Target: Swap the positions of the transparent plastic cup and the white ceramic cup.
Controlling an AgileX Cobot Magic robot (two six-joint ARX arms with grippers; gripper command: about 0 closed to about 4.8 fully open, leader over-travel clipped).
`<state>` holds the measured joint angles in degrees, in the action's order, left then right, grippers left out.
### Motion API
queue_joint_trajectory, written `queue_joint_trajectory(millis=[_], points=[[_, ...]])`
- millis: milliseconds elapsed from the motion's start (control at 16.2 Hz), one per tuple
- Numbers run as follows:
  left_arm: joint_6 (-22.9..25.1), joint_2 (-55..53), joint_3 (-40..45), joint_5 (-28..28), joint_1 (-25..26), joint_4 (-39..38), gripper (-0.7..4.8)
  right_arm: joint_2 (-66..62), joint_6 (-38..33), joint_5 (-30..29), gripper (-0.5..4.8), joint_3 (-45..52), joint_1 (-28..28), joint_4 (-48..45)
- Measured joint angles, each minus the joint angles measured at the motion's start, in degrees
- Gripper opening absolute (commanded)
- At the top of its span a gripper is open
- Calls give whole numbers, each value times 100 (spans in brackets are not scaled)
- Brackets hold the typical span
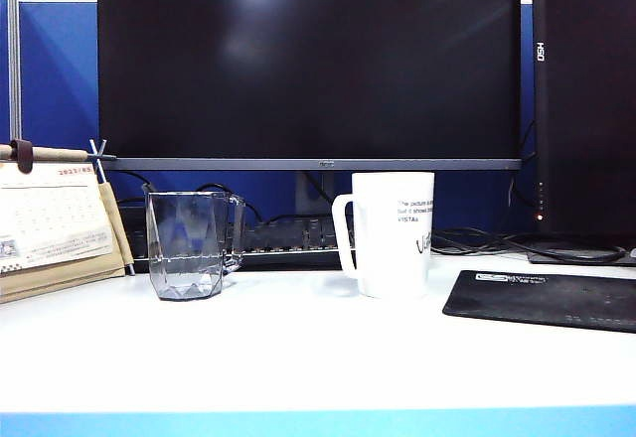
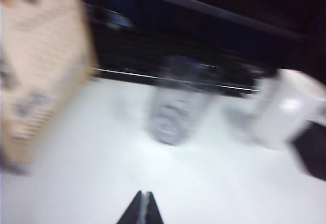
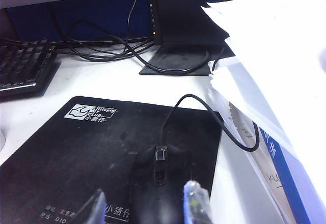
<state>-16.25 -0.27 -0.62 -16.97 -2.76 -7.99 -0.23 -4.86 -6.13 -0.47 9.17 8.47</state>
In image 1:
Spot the white ceramic cup with text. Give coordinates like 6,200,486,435
331,171,436,300

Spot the transparent faceted plastic cup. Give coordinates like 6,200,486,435
142,184,247,303

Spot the grey monitor stand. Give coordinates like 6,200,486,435
296,170,337,218

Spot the black keyboard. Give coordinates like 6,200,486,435
118,207,359,272

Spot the large black monitor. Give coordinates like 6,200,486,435
96,0,523,172

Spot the beige stylus with silver tip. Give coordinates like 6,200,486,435
88,138,136,277

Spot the black HSD monitor base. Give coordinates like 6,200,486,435
526,245,636,267

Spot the black mouse pad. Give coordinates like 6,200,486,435
441,269,636,334

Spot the cork-barrel pen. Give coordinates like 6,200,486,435
0,138,118,175

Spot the beige desk calendar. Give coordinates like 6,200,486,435
0,158,128,305

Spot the black computer tower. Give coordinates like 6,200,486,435
531,0,636,237

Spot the black thin cable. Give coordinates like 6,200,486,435
113,171,264,224

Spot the black hanging cable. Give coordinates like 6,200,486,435
506,118,539,239

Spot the black looped cable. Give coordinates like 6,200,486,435
431,226,628,264

